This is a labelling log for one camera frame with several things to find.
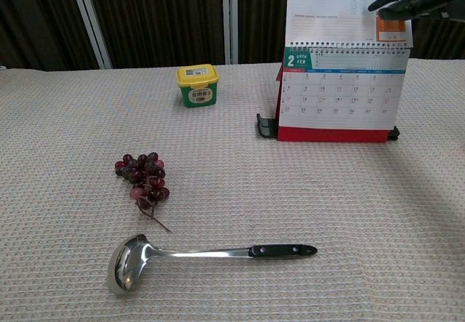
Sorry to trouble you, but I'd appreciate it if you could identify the red spiral desk calendar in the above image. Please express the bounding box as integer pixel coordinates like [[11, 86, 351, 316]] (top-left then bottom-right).
[[276, 0, 416, 144]]

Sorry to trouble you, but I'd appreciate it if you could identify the yellow lidded green tub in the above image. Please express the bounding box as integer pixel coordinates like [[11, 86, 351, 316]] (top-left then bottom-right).
[[176, 63, 219, 109]]

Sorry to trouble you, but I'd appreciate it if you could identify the beige woven tablecloth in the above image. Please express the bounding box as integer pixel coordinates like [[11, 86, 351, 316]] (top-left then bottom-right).
[[0, 58, 465, 322]]

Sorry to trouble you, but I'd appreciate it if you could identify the purple grape bunch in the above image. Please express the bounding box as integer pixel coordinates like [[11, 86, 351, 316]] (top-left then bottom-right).
[[114, 151, 174, 234]]

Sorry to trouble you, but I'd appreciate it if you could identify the white partition frame post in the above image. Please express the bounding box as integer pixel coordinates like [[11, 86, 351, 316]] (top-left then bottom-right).
[[220, 0, 239, 65], [66, 0, 113, 70]]

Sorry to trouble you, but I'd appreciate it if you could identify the steel ladle black handle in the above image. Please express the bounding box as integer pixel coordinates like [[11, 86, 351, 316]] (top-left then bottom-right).
[[105, 233, 319, 295]]

